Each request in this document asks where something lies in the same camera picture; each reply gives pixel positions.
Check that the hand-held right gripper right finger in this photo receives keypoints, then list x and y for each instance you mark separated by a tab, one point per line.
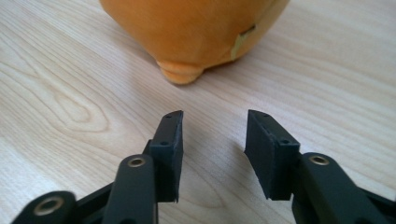
271	161

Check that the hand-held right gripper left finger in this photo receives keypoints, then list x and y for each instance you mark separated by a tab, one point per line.
166	155

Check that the orange plush toy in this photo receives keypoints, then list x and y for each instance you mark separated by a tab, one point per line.
190	31

